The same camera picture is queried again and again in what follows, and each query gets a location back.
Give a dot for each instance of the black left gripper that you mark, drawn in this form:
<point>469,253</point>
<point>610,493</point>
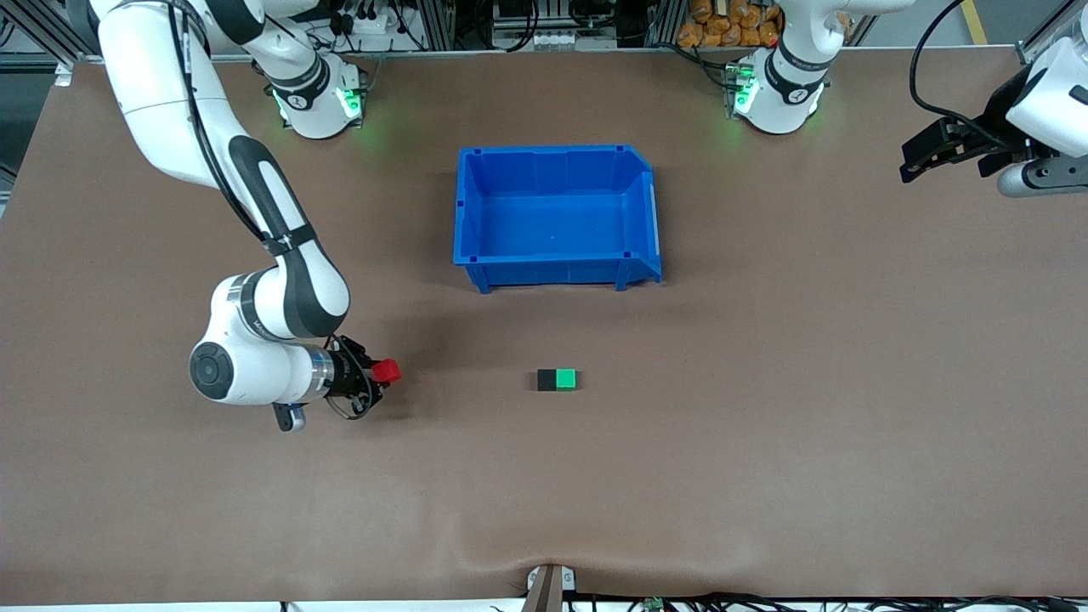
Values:
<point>979,143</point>

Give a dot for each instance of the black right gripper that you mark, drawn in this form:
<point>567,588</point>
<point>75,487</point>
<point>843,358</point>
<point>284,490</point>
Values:
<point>347,376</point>

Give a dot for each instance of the small red cube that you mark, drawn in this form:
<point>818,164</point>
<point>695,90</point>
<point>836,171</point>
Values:
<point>388,371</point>

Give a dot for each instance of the small black cube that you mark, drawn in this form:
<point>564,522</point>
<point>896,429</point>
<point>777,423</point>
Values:
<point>546,380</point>

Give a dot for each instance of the small green cube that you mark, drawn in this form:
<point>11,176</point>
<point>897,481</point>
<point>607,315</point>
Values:
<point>567,379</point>

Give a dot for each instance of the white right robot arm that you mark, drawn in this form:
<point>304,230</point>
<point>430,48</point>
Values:
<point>161,102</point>

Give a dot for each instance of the brown table mat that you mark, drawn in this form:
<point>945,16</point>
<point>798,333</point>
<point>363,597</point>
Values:
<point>340,510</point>

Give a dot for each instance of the blue plastic storage bin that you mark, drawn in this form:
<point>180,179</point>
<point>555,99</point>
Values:
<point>552,221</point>

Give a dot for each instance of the pile of orange items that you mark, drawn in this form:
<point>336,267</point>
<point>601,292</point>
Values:
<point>722,32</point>

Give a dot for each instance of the white power strip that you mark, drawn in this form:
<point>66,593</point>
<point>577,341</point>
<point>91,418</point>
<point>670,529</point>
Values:
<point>365,23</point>

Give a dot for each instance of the small white corner bracket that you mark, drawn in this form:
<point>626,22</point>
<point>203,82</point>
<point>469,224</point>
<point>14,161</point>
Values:
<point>1033,53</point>
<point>63,75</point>

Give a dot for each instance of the aluminium frame strut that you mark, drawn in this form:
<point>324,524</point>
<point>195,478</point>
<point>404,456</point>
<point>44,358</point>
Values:
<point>667,21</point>
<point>1050,30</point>
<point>438,25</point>
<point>38,38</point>

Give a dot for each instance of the brown camera mount bar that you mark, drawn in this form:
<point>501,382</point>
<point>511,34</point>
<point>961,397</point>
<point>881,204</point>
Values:
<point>548,591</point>

